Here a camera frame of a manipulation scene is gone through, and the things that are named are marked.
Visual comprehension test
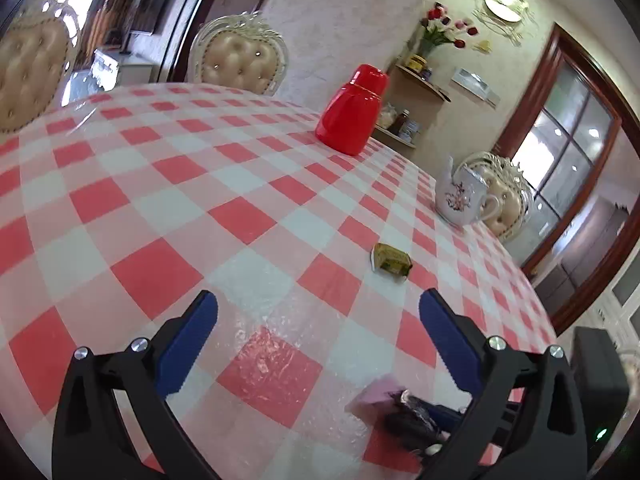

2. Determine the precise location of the wooden side cabinet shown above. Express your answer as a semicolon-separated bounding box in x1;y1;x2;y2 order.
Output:
372;62;451;150

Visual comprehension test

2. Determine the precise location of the green candy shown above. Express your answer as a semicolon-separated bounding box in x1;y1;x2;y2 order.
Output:
371;242;413;278

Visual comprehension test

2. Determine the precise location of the white wall box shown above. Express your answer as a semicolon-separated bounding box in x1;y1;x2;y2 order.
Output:
450;67;501;106

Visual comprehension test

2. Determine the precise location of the white floral teapot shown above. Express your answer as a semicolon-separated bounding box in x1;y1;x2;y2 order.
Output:
434;156;501;226

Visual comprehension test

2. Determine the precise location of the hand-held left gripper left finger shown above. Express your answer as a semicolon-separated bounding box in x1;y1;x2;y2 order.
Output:
51;290;221;480

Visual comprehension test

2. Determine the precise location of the red flower bouquet vase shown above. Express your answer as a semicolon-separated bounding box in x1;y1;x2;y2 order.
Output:
417;0;476;58

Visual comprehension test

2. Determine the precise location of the red white checkered tablecloth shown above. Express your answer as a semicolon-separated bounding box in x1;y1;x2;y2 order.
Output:
0;82;561;480

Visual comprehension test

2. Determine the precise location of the pink snack packet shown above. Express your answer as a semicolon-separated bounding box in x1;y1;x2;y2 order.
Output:
350;377;406;418

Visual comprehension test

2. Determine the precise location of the brown curtain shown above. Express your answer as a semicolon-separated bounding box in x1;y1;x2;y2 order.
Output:
82;0;151;56

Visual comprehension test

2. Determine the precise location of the cream tufted dining chair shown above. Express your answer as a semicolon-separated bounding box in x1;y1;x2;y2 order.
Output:
457;151;533;241
191;11;290;97
0;7;81;133

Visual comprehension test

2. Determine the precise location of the wooden framed glass door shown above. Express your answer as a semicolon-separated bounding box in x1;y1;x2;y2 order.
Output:
492;22;623;271

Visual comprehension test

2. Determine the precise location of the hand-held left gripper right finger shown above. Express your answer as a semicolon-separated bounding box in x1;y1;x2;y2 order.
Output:
419;288;588;480

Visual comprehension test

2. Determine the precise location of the black flat television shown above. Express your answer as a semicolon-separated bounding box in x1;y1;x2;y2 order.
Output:
129;0;173;36

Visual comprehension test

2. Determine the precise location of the red thermos jug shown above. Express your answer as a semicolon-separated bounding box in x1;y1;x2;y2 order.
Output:
315;64;390;156

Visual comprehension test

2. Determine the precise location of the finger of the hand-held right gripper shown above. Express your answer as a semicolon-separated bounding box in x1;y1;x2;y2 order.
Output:
382;412;451;458
427;404;469;431

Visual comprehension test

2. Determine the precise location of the white television cabinet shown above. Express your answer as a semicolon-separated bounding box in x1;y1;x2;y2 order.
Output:
92;47;151;81

